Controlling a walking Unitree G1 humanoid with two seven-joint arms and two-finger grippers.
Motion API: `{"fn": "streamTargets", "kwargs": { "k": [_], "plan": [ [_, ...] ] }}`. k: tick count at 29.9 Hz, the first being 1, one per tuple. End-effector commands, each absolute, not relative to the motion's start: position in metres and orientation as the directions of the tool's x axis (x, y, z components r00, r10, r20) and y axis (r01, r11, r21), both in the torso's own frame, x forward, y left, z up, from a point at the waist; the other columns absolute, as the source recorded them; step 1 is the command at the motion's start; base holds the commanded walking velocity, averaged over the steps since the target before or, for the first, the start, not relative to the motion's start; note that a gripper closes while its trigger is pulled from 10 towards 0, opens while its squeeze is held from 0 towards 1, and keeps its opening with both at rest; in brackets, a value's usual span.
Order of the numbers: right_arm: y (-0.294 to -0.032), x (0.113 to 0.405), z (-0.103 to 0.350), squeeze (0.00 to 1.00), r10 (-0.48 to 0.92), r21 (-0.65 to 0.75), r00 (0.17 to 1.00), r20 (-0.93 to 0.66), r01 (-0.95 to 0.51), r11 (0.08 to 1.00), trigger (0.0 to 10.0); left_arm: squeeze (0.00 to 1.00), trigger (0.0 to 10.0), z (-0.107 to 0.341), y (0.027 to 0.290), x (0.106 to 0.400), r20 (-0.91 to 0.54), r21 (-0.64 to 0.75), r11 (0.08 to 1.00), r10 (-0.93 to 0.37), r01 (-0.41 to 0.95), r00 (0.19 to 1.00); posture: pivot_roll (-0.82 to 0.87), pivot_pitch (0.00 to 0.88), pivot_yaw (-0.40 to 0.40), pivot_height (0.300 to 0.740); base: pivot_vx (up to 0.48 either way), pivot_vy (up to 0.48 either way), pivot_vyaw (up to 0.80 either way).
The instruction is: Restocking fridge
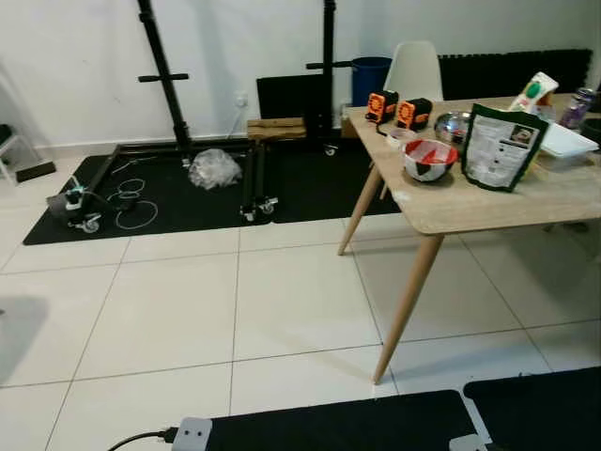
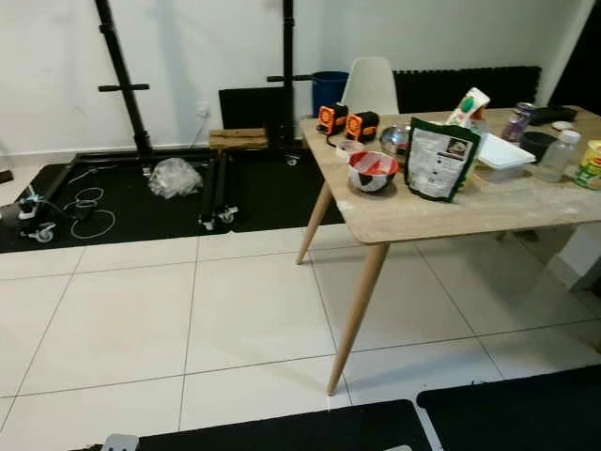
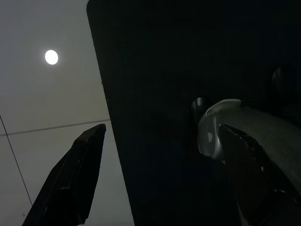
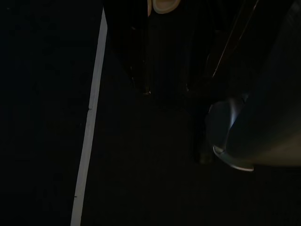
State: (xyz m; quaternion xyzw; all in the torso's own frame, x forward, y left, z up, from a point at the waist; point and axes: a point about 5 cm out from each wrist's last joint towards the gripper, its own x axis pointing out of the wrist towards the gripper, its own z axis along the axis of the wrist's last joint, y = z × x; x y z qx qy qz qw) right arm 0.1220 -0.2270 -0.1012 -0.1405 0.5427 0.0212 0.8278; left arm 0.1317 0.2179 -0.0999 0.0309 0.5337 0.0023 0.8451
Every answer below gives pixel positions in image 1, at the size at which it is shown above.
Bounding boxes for light wooden table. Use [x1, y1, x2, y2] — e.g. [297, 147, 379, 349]
[338, 94, 601, 386]

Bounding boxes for purple drink can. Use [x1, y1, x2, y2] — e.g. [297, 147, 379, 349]
[560, 87, 595, 130]

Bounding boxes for dark green food pouch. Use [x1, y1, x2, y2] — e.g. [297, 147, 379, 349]
[461, 102, 551, 193]

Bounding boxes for steel bowl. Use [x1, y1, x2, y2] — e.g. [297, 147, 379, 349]
[434, 111, 472, 144]

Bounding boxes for red and white bowl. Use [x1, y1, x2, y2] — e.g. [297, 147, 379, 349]
[403, 139, 460, 183]

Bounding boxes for white plastic chair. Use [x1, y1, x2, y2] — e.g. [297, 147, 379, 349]
[383, 41, 444, 102]

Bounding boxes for blue bin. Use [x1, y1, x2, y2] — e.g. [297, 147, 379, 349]
[351, 56, 393, 107]

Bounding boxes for wooden box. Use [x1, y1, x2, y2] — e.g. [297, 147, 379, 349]
[246, 117, 307, 141]

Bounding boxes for black flat panel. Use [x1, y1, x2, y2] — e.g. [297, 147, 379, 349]
[255, 73, 330, 121]

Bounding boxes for crumpled clear plastic bag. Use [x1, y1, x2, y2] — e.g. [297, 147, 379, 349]
[187, 148, 243, 191]

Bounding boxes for large black floor mat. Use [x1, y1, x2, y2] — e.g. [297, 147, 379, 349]
[23, 141, 405, 247]

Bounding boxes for black flat device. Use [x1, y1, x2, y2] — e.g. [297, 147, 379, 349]
[17, 162, 55, 182]

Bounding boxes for black foam wall panel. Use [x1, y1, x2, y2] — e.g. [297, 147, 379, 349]
[439, 49, 594, 101]

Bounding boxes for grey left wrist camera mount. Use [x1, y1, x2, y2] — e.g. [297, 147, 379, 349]
[172, 416, 213, 451]

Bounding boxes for white cable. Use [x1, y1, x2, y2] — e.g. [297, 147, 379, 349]
[105, 177, 161, 231]

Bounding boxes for black metal rack frame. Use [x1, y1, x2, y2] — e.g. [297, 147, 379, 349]
[49, 0, 339, 234]

